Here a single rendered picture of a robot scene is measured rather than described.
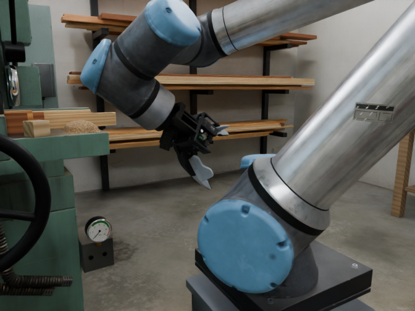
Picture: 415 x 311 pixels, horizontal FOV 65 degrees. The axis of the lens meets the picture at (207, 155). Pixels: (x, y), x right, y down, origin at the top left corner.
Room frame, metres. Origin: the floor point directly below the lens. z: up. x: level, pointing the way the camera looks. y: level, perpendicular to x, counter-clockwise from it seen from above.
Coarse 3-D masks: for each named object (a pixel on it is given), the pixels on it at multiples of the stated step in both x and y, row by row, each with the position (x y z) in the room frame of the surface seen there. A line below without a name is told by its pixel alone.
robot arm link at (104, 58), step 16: (96, 48) 0.61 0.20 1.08; (112, 48) 0.57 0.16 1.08; (96, 64) 0.56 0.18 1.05; (112, 64) 0.57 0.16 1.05; (96, 80) 0.57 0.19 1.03; (112, 80) 0.57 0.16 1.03; (128, 80) 0.57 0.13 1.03; (144, 80) 0.58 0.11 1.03; (112, 96) 0.59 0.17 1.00; (128, 96) 0.59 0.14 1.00; (144, 96) 0.60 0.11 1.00; (128, 112) 0.62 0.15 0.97
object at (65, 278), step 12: (0, 228) 0.61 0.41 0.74; (0, 240) 0.61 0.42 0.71; (0, 252) 0.61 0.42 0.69; (12, 276) 0.61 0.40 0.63; (24, 276) 0.64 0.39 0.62; (36, 276) 0.65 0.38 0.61; (48, 276) 0.67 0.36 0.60; (60, 276) 0.70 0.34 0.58; (0, 288) 0.61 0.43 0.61; (12, 288) 0.62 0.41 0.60; (24, 288) 0.64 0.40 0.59; (36, 288) 0.66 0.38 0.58; (48, 288) 0.68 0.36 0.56
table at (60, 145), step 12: (60, 132) 0.86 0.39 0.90; (24, 144) 0.75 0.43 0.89; (36, 144) 0.77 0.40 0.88; (48, 144) 0.78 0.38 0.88; (60, 144) 0.79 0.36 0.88; (72, 144) 0.81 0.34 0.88; (84, 144) 0.82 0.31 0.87; (96, 144) 0.84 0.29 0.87; (108, 144) 0.86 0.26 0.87; (36, 156) 0.76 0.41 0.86; (48, 156) 0.78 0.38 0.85; (60, 156) 0.79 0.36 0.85; (72, 156) 0.81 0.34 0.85; (84, 156) 0.82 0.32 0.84; (0, 168) 0.64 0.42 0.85; (12, 168) 0.66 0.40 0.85
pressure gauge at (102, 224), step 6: (96, 216) 0.80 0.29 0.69; (90, 222) 0.77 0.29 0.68; (96, 222) 0.77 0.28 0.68; (102, 222) 0.78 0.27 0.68; (108, 222) 0.79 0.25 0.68; (90, 228) 0.76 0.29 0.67; (96, 228) 0.77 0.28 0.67; (102, 228) 0.78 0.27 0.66; (108, 228) 0.79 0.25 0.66; (90, 234) 0.76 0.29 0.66; (96, 234) 0.77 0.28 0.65; (102, 234) 0.78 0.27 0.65; (108, 234) 0.79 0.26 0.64; (90, 240) 0.76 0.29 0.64; (96, 240) 0.77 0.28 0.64; (102, 240) 0.78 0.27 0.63
